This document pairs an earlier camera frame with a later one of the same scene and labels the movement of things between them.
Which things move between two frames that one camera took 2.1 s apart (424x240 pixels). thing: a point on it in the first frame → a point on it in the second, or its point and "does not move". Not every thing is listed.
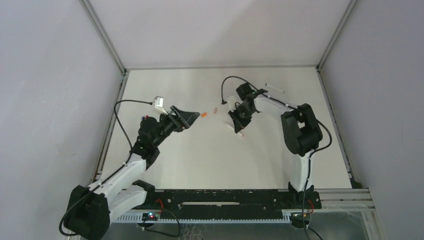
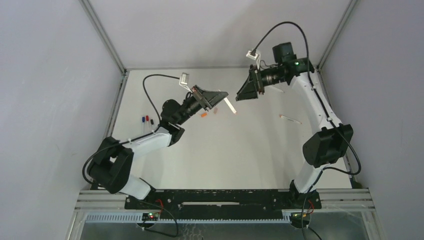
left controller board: (150, 216) does not move
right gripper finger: (240, 121) → (248, 90)
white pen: (271, 86) does not move
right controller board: (300, 220) does not move
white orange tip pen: (233, 128) → (229, 104)
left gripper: (177, 118) → (199, 96)
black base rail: (230, 204) does not move
